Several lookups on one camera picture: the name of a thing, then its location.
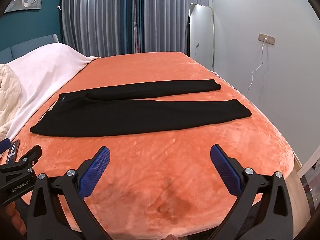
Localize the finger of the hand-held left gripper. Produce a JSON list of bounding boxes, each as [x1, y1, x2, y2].
[[14, 144, 42, 172], [0, 138, 21, 163]]

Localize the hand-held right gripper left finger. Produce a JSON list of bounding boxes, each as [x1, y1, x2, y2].
[[26, 146, 118, 240]]

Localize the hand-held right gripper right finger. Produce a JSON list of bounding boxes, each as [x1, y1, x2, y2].
[[210, 144, 294, 240]]

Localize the black pants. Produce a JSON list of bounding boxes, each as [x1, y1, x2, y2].
[[29, 79, 252, 138]]

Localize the cream quilted blanket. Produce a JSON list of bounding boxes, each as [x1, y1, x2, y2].
[[0, 63, 23, 133]]

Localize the orange fleece blanket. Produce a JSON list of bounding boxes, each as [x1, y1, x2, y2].
[[10, 52, 300, 240]]

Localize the white blanket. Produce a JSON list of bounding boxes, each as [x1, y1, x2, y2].
[[7, 42, 102, 140]]

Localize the blue upholstered headboard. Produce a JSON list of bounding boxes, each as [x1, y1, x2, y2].
[[0, 33, 59, 64]]

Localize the standing mirror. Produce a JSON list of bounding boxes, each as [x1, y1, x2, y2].
[[187, 3, 215, 72]]

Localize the grey curtain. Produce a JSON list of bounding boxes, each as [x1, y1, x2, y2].
[[61, 0, 137, 57], [143, 0, 213, 54]]

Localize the wooden bed frame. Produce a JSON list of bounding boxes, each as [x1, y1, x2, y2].
[[285, 155, 313, 233]]

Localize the white charger cable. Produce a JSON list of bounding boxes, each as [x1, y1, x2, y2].
[[246, 38, 267, 95]]

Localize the wall power outlet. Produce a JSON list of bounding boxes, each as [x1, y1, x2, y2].
[[259, 33, 276, 45]]

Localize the wall poster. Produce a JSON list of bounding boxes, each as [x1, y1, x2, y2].
[[4, 0, 45, 13]]

